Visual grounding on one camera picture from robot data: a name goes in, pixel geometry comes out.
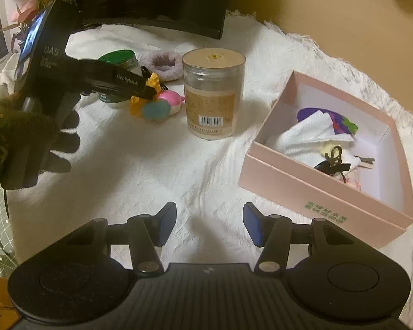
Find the yellow hair bow tie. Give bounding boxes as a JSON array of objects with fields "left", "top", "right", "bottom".
[{"left": 130, "top": 72, "right": 162, "bottom": 118}]

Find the pink teal plush toy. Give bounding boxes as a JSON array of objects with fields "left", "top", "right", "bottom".
[{"left": 141, "top": 90, "right": 185, "bottom": 121}]

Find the purple felt eggplant sponge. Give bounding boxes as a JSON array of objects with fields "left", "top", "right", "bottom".
[{"left": 297, "top": 107, "right": 358, "bottom": 136}]

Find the camouflage sleeve left forearm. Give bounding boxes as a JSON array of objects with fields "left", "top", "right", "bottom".
[{"left": 0, "top": 95, "right": 59, "bottom": 184}]

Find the black gloved left hand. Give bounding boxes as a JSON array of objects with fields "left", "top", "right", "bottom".
[{"left": 1, "top": 92, "right": 80, "bottom": 190}]

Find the green lid glass jar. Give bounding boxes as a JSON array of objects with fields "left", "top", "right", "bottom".
[{"left": 97, "top": 49, "right": 140, "bottom": 105}]

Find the potted plant with red leaves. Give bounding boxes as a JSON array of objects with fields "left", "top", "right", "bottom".
[{"left": 0, "top": 0, "right": 52, "bottom": 53}]

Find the white fringed table cloth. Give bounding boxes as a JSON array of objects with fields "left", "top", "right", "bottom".
[{"left": 6, "top": 13, "right": 413, "bottom": 327}]

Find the lilac fuzzy scrunchie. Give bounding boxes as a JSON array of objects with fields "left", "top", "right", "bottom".
[{"left": 139, "top": 51, "right": 183, "bottom": 82}]

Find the black bow hair clip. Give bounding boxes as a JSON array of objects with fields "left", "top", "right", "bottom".
[{"left": 314, "top": 145, "right": 350, "bottom": 183}]

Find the folded white towel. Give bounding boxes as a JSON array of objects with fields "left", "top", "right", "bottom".
[{"left": 265, "top": 111, "right": 360, "bottom": 168}]

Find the pink cardboard box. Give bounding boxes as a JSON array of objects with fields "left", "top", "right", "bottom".
[{"left": 239, "top": 71, "right": 413, "bottom": 248}]

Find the tan lid clear jar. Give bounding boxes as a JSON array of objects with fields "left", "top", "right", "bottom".
[{"left": 183, "top": 48, "right": 246, "bottom": 140}]

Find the metal hair clip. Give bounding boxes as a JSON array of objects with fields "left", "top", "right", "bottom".
[{"left": 355, "top": 155, "right": 375, "bottom": 169}]

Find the black monitor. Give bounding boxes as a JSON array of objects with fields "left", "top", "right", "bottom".
[{"left": 83, "top": 0, "right": 228, "bottom": 40}]

